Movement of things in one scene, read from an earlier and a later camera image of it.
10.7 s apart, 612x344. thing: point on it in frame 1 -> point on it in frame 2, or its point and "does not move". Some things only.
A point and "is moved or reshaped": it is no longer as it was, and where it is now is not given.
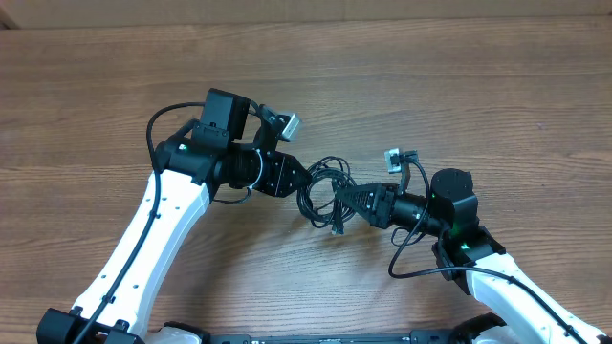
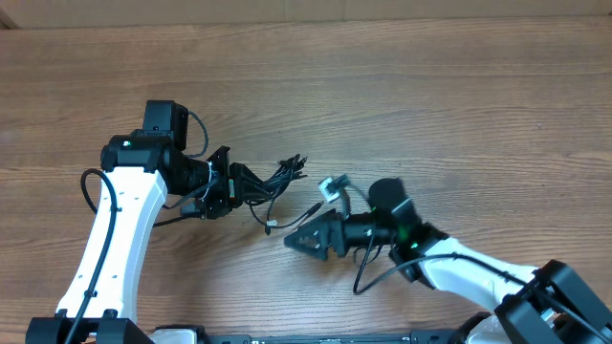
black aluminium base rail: x=432 y=337 does not move
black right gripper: x=383 y=204 -> x=336 y=234
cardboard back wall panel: x=22 y=14 does not move
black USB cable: x=318 y=203 is moved or reshaped
